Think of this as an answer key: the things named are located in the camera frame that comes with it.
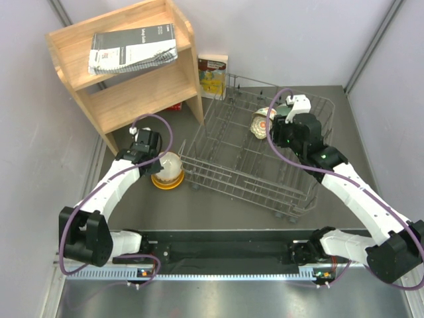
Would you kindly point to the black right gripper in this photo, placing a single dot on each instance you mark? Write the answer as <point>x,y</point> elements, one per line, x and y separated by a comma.
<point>277,131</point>

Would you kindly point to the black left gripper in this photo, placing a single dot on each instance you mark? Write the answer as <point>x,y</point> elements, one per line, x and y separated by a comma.
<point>154,169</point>

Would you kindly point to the black-white striped bowl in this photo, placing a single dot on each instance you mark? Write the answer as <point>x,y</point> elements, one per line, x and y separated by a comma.
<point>171,167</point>

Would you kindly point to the yellow plastic bowl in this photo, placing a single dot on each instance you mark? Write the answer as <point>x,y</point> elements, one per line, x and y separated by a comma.
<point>168,185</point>

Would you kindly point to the floral patterned ceramic bowl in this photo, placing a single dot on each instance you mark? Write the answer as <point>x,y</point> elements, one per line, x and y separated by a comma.
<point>258,127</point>

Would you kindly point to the grey wire dish rack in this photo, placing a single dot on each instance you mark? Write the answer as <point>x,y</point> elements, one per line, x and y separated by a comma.
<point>223,155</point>

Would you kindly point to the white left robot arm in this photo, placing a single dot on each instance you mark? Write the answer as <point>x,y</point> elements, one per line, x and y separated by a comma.
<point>84,232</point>

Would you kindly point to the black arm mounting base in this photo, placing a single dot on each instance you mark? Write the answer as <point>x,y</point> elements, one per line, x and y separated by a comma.
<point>226,252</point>

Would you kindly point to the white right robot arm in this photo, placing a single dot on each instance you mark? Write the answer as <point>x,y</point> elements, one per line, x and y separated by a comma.
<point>394,245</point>

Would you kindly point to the pale green ceramic bowl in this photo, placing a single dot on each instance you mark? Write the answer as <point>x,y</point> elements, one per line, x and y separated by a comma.
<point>283,110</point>

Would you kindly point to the small red object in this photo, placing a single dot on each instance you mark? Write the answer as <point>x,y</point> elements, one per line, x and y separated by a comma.
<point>176,107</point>

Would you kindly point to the wooden two-tier shelf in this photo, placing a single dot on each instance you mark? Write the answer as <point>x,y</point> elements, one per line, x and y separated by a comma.
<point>117,106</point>

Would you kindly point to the grey spiral-bound manual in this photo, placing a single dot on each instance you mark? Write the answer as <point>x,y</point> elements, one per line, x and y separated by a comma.
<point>132,50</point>

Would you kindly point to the colourful paperback book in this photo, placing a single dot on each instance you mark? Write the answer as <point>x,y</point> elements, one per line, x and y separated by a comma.
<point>212,70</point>

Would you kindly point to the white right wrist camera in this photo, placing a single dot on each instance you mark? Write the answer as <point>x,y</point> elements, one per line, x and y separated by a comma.
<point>298,104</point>

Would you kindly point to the aluminium rail with cable duct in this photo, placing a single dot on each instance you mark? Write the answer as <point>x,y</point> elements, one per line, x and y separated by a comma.
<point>318,273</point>

